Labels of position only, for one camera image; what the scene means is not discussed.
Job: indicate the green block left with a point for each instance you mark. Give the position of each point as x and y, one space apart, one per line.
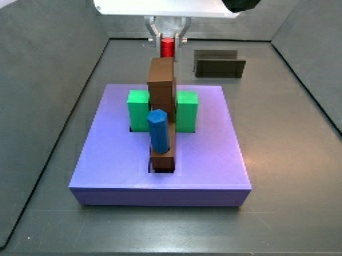
137 103

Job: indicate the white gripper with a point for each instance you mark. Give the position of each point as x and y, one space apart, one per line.
169 8

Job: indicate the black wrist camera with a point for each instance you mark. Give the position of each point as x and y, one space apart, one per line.
240 5

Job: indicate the blue hexagonal peg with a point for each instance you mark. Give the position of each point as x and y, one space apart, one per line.
157 125

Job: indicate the green block right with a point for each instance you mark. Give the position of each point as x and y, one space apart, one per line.
187 103

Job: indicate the black angle bracket holder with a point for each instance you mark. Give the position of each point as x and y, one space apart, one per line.
217 64

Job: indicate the purple base board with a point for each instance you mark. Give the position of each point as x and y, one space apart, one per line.
112 174

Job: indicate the green block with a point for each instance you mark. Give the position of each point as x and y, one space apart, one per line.
187 103
137 103

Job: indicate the brown L-shaped block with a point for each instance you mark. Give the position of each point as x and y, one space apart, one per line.
161 89

